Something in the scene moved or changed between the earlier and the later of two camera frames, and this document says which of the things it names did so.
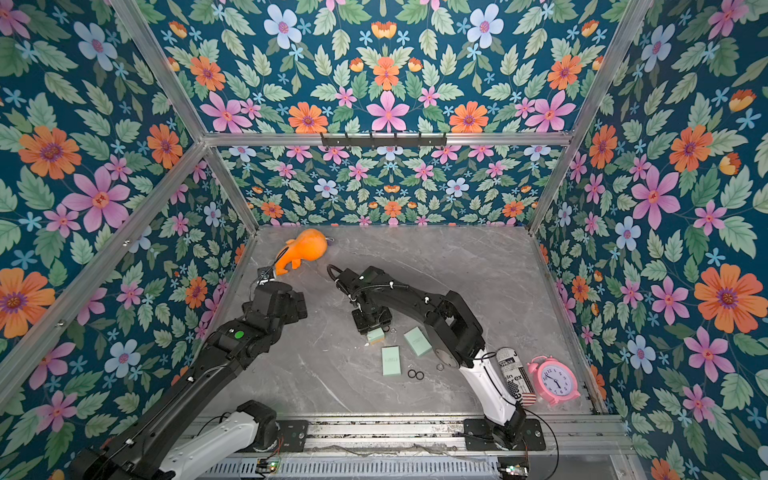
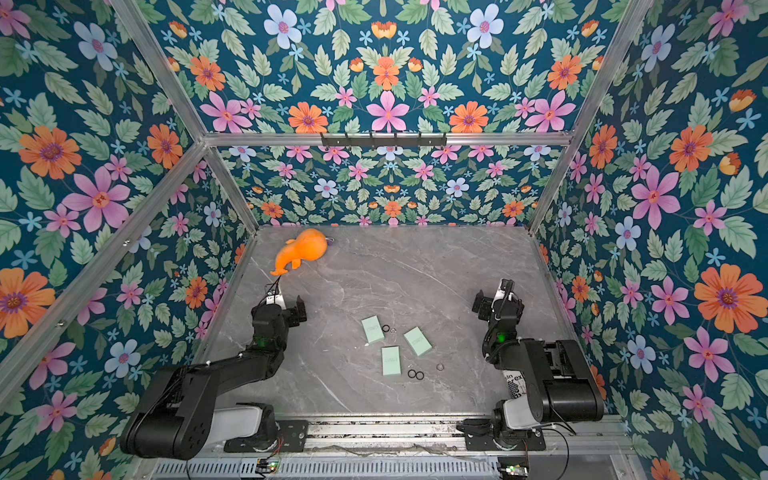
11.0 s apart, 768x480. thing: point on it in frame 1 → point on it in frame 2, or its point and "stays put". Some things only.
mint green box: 376,335 stays put
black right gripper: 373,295 → 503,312
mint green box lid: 391,360 stays put
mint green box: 418,341 stays put
